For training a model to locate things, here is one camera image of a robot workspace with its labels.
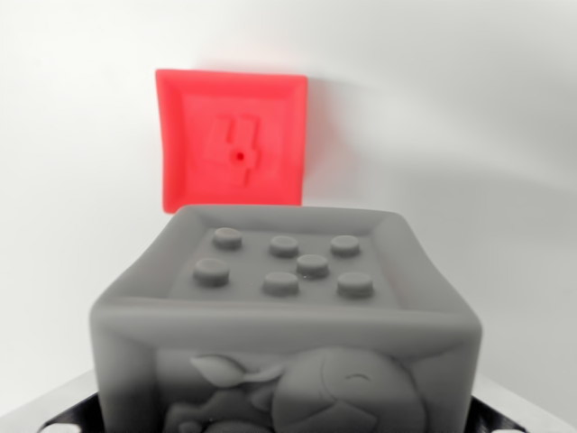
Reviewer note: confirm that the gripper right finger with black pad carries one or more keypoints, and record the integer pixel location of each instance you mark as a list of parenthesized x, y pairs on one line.
[(509, 406)]

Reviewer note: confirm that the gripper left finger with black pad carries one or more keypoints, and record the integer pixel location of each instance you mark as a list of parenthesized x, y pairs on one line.
[(67, 410)]

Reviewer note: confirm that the grey embossed rubber cube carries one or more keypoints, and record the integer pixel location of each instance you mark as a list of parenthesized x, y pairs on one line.
[(288, 325)]

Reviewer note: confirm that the red embossed rubber cube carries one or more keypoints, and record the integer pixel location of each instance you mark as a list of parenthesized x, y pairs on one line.
[(232, 140)]

